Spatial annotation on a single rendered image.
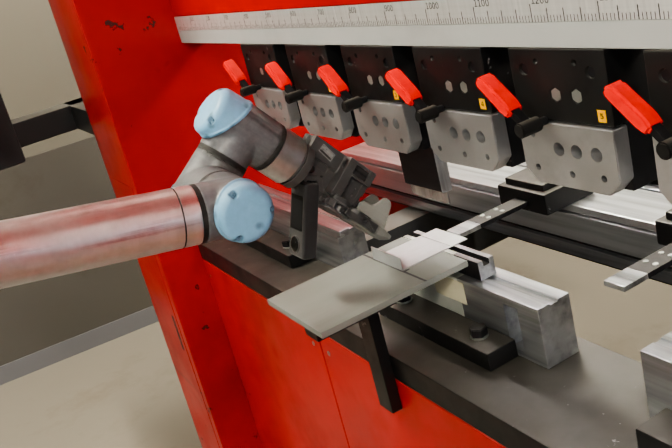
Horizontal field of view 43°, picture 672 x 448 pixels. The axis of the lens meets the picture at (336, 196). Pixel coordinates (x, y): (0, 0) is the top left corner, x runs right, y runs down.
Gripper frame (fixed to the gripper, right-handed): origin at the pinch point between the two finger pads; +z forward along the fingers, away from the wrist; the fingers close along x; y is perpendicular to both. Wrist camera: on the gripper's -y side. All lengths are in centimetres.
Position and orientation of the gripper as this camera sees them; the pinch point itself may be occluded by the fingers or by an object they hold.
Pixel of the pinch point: (381, 237)
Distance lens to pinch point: 134.4
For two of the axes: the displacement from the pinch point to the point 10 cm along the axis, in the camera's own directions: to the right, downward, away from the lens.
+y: 4.9, -8.6, 1.2
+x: -4.9, -1.6, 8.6
